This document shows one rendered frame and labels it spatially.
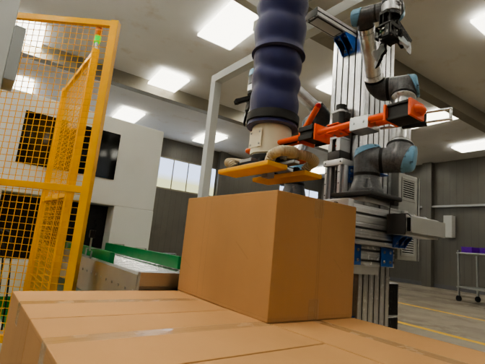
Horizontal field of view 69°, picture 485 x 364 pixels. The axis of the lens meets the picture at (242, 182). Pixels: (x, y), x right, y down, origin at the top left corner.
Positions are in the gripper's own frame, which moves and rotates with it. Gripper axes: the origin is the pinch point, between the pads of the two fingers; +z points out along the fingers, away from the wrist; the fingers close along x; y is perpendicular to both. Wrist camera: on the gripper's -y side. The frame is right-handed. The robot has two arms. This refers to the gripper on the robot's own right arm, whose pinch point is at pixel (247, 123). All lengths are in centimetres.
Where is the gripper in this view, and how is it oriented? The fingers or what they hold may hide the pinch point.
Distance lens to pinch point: 217.7
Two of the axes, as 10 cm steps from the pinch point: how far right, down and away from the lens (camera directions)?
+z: -1.0, 9.8, -1.7
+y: 9.4, 1.5, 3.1
